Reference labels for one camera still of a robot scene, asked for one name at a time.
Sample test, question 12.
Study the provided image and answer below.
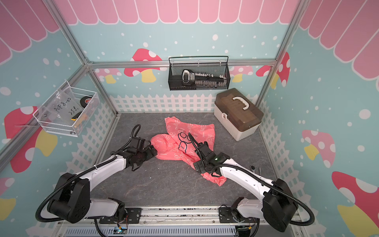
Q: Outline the pink hooded rain jacket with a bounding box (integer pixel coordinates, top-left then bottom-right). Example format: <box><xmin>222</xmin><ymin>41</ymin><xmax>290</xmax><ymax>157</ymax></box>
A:
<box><xmin>151</xmin><ymin>117</ymin><xmax>216</xmax><ymax>168</ymax></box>

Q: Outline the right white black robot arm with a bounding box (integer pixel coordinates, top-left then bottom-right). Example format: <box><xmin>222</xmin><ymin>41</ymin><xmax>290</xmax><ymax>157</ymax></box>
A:
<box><xmin>192</xmin><ymin>141</ymin><xmax>315</xmax><ymax>232</ymax></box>

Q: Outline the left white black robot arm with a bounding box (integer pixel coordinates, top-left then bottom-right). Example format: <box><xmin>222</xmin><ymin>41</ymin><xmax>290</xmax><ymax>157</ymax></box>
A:
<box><xmin>35</xmin><ymin>137</ymin><xmax>158</xmax><ymax>224</ymax></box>

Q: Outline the beige toolbox with brown lid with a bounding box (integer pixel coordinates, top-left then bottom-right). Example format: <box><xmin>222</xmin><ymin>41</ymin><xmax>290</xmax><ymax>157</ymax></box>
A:
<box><xmin>214</xmin><ymin>88</ymin><xmax>264</xmax><ymax>141</ymax></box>

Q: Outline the yellow black tool in bin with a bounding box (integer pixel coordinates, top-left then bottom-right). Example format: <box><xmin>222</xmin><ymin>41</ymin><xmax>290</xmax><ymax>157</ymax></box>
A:
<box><xmin>71</xmin><ymin>111</ymin><xmax>83</xmax><ymax>121</ymax></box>

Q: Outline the black tape roll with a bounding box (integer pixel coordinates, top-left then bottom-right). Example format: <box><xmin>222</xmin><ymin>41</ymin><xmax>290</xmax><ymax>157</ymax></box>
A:
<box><xmin>80</xmin><ymin>96</ymin><xmax>92</xmax><ymax>108</ymax></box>

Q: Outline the socket wrench set in basket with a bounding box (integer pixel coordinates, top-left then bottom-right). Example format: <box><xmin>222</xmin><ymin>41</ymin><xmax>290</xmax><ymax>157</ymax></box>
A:
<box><xmin>182</xmin><ymin>70</ymin><xmax>228</xmax><ymax>88</ymax></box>

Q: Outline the clear labelled plastic bag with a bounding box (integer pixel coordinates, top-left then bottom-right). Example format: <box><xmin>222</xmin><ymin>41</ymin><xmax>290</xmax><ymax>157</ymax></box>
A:
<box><xmin>47</xmin><ymin>89</ymin><xmax>83</xmax><ymax>126</ymax></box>

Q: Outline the green handled screwdriver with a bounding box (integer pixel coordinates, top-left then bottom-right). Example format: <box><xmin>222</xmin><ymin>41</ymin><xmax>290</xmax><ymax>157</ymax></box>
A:
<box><xmin>250</xmin><ymin>165</ymin><xmax>256</xmax><ymax>173</ymax></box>

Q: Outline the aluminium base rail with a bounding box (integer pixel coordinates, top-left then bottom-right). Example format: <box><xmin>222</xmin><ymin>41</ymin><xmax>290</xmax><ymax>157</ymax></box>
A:
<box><xmin>53</xmin><ymin>205</ymin><xmax>306</xmax><ymax>237</ymax></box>

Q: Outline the clear plastic wall bin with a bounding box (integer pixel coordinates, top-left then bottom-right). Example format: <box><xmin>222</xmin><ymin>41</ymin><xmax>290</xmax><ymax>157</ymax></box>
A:
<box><xmin>33</xmin><ymin>81</ymin><xmax>100</xmax><ymax>137</ymax></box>

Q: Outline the black wire mesh wall basket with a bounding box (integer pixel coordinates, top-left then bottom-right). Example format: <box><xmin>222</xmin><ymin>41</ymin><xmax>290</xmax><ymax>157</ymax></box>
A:
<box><xmin>168</xmin><ymin>56</ymin><xmax>231</xmax><ymax>91</ymax></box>

